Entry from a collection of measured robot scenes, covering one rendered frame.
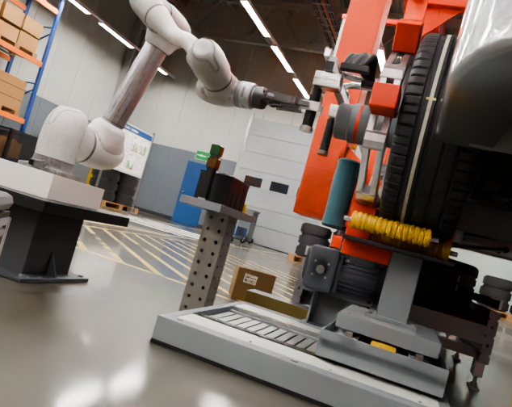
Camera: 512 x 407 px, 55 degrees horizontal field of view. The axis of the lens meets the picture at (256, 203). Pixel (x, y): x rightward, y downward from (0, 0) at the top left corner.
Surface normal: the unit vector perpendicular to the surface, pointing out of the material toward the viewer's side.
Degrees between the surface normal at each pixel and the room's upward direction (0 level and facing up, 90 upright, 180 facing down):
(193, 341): 90
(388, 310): 90
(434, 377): 90
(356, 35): 90
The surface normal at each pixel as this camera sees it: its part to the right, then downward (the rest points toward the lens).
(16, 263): -0.32, -0.14
